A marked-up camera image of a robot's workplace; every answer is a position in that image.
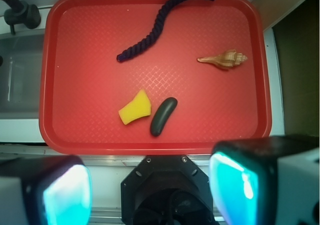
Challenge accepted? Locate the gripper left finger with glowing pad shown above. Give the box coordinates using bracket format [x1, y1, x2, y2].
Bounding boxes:
[0, 155, 93, 225]

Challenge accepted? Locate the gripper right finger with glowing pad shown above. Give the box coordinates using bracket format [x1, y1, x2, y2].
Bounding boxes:
[208, 135, 320, 225]

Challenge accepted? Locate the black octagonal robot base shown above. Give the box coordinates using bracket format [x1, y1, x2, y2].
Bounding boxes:
[120, 155, 218, 225]

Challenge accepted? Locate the steel sink basin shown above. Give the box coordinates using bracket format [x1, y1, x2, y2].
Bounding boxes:
[0, 34, 44, 119]

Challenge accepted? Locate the dark green cucumber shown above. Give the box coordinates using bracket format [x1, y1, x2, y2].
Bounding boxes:
[150, 97, 178, 137]

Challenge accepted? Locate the yellow sponge piece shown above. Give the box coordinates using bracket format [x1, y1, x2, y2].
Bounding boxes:
[118, 89, 152, 125]

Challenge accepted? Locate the tan spiral seashell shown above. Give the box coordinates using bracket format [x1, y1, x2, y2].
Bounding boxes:
[196, 49, 248, 70]

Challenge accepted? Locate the red plastic tray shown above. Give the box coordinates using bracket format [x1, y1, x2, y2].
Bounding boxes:
[39, 0, 272, 155]

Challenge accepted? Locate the dark purple rope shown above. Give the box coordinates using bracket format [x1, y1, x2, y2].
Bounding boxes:
[116, 0, 217, 64]

